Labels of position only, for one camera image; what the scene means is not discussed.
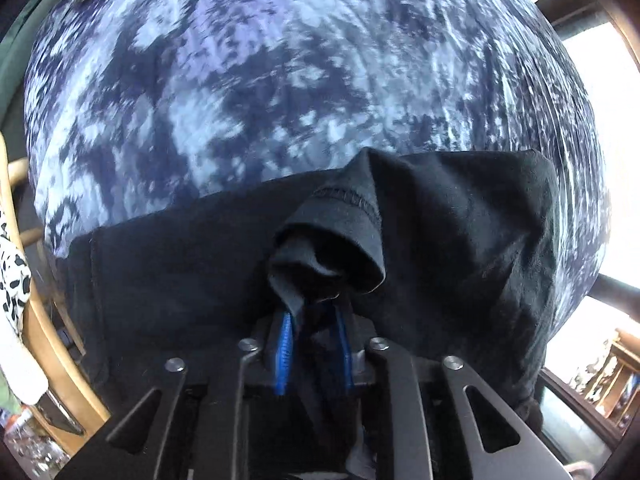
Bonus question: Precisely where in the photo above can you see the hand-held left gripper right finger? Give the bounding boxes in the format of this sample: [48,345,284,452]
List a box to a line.
[332,305,576,480]

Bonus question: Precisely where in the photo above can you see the white towel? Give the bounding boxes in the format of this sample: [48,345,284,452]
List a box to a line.
[0,305,51,406]

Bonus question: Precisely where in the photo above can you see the clear plastic bottles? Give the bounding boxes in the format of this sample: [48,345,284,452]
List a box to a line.
[0,407,68,471]

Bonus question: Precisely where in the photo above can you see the wooden slat-back chair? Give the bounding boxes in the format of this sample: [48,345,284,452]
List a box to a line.
[0,157,111,456]

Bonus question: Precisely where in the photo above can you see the black garment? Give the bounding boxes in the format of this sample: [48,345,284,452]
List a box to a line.
[55,147,562,476]

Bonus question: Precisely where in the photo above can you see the dark window frame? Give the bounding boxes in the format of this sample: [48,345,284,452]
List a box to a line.
[537,0,640,456]

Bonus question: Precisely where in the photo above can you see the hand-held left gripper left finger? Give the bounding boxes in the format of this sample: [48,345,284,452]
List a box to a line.
[67,310,301,480]

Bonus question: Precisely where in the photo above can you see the smartphone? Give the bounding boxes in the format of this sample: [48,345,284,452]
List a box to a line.
[42,387,86,436]

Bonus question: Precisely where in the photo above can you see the blue tie-dye bed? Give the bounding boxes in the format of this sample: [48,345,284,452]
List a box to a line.
[22,0,613,271]

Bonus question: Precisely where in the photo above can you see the black-spotted white cloth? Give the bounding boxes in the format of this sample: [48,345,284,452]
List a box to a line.
[0,210,33,321]

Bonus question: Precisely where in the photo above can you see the green towel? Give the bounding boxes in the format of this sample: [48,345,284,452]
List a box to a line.
[0,375,18,413]

